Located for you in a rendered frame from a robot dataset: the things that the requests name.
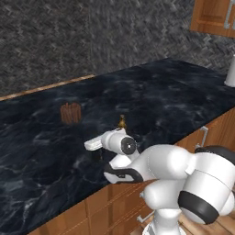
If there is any wooden base cabinet door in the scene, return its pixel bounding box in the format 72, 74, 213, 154
174, 107, 235, 154
28, 200, 90, 235

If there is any silver base cabinet handle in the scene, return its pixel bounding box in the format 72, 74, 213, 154
195, 125, 209, 151

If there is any silver wall cabinet handle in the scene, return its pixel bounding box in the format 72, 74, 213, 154
223, 0, 235, 30

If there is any white jar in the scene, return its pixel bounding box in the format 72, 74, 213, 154
224, 54, 235, 88

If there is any brown wooden mug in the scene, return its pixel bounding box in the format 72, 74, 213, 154
60, 102, 83, 125

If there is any wooden wall cabinet door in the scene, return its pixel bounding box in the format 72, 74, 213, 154
189, 0, 235, 39

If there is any wooden drawer front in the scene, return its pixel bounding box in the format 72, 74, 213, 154
87, 205, 158, 235
84, 180, 154, 218

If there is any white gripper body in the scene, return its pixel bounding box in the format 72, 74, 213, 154
84, 137, 104, 151

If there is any brown beer bottle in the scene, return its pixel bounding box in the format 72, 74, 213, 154
117, 114, 128, 129

